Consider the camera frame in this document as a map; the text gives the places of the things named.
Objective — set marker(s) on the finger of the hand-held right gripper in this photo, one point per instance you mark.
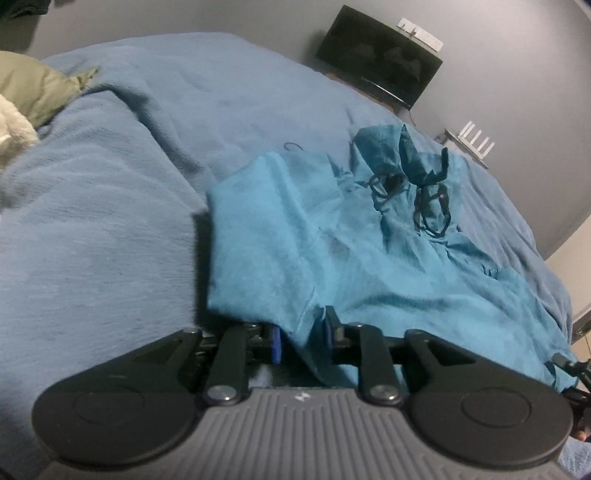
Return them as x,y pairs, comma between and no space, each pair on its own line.
572,367

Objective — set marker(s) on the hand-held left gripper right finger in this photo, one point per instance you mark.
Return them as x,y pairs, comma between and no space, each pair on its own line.
328,330

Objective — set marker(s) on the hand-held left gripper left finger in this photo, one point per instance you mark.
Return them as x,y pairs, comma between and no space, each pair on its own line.
276,345

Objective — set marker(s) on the teal hooded zip jacket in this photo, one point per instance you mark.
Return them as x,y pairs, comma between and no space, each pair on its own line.
369,258

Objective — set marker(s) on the light blue towel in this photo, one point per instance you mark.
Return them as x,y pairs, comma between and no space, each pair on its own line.
577,461

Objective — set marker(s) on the small white side table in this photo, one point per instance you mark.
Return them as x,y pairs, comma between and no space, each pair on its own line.
450,138

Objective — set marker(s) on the black flat screen monitor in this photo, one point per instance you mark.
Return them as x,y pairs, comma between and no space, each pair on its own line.
378,55

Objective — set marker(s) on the white fluffy cloth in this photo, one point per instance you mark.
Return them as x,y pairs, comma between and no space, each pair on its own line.
14,131

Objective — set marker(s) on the olive green pillow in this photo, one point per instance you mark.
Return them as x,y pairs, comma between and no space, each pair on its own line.
37,85

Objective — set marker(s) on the white wall shelf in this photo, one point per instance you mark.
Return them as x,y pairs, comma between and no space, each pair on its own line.
421,33

